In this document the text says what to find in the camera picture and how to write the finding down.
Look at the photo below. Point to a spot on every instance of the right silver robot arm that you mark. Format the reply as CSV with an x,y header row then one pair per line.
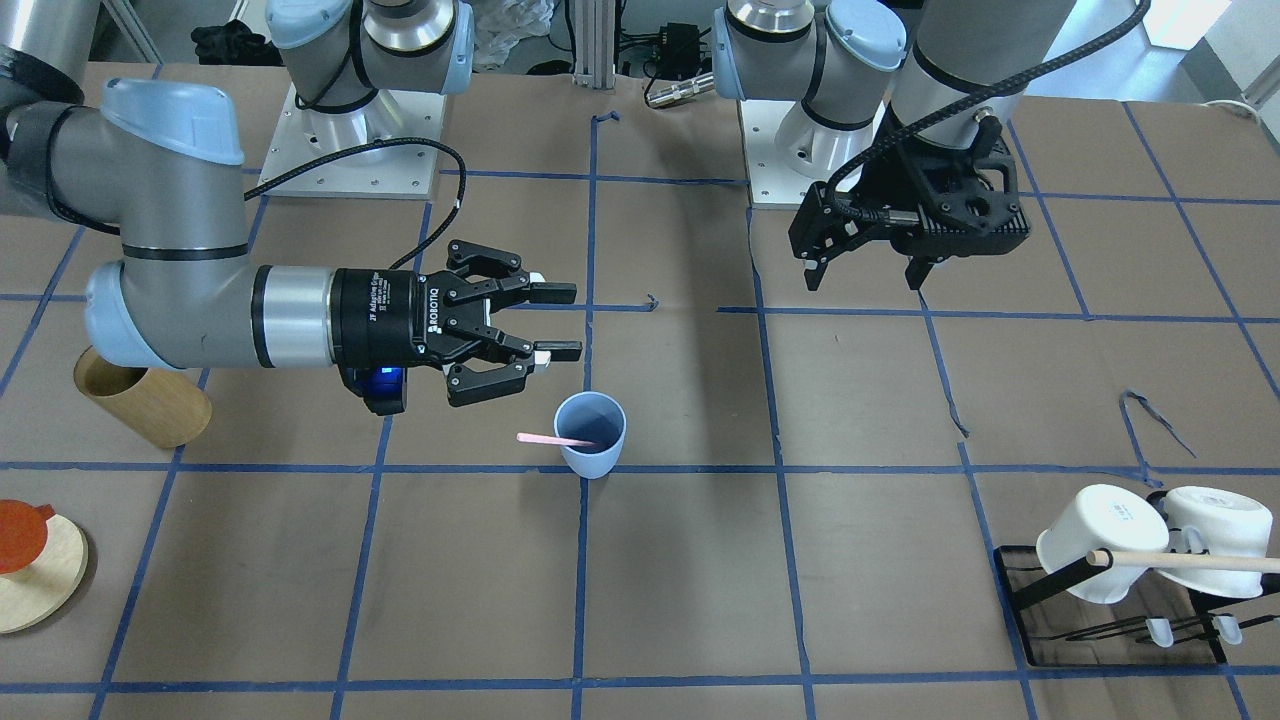
x,y
159,165

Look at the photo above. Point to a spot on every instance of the light blue plastic cup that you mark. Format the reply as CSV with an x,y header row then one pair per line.
x,y
595,418

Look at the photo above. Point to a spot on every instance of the aluminium frame post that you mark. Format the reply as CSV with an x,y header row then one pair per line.
x,y
594,43

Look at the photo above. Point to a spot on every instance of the white cup on rack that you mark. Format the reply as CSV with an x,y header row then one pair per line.
x,y
1219,522
1101,516

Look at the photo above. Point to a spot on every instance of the silver cylindrical connector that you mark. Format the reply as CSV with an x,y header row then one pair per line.
x,y
681,91

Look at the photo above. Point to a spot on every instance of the pink chopstick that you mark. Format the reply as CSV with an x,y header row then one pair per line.
x,y
541,439

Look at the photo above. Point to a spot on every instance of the wooden mug tree stand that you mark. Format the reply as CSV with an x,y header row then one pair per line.
x,y
33,594

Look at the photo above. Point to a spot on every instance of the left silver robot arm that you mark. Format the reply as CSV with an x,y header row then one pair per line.
x,y
897,124

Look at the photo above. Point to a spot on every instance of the bamboo cylinder holder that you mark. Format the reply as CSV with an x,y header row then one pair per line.
x,y
162,406

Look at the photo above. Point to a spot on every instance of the orange mug on stand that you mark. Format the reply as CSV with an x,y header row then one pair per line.
x,y
24,533

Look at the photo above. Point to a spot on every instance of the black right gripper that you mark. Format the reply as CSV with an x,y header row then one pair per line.
x,y
382,318

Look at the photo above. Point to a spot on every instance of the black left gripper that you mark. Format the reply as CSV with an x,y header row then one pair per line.
x,y
893,187

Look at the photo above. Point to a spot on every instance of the black wire cup rack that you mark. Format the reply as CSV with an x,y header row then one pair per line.
x,y
1113,609

